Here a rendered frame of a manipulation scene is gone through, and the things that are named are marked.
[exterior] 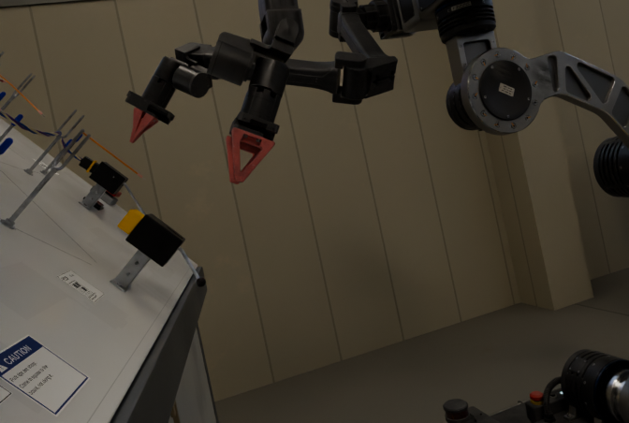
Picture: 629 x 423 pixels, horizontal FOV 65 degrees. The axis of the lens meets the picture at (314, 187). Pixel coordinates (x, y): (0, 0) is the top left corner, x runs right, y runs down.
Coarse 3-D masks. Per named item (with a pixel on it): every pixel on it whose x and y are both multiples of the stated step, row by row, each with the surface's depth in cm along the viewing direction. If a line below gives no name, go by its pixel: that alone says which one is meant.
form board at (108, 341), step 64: (0, 128) 109; (0, 192) 68; (64, 192) 96; (0, 256) 49; (64, 256) 62; (128, 256) 85; (0, 320) 39; (64, 320) 46; (128, 320) 58; (0, 384) 32; (128, 384) 44
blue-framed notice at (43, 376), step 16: (0, 352) 35; (16, 352) 36; (32, 352) 38; (48, 352) 39; (0, 368) 33; (16, 368) 34; (32, 368) 36; (48, 368) 37; (64, 368) 39; (16, 384) 33; (32, 384) 34; (48, 384) 35; (64, 384) 37; (80, 384) 38; (32, 400) 32; (48, 400) 34; (64, 400) 35
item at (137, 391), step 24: (192, 288) 96; (192, 312) 89; (168, 336) 61; (192, 336) 82; (144, 360) 52; (168, 360) 58; (144, 384) 45; (168, 384) 55; (120, 408) 40; (144, 408) 43; (168, 408) 53
